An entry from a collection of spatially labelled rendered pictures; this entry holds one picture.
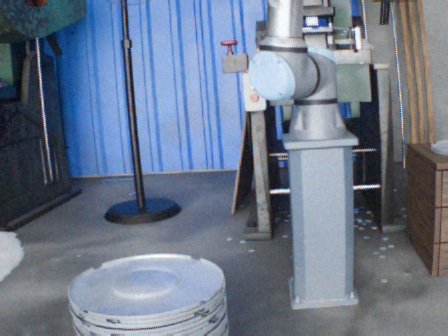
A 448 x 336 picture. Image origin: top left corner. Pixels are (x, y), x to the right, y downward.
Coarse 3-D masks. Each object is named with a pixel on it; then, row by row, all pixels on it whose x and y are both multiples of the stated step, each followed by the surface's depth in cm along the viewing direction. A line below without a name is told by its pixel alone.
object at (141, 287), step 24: (120, 264) 98; (144, 264) 97; (168, 264) 96; (192, 264) 95; (72, 288) 86; (96, 288) 86; (120, 288) 84; (144, 288) 83; (168, 288) 83; (192, 288) 84; (216, 288) 83; (96, 312) 75; (120, 312) 76; (144, 312) 75; (168, 312) 74
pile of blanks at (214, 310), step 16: (224, 288) 86; (208, 304) 79; (224, 304) 85; (80, 320) 77; (96, 320) 76; (112, 320) 74; (128, 320) 74; (144, 320) 73; (160, 320) 73; (176, 320) 75; (192, 320) 76; (208, 320) 81; (224, 320) 84
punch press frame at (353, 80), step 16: (336, 0) 210; (336, 16) 212; (352, 32) 212; (352, 64) 176; (368, 64) 175; (336, 80) 178; (352, 80) 177; (368, 80) 176; (352, 96) 178; (368, 96) 177; (288, 112) 183; (352, 112) 180; (272, 192) 189; (288, 192) 188
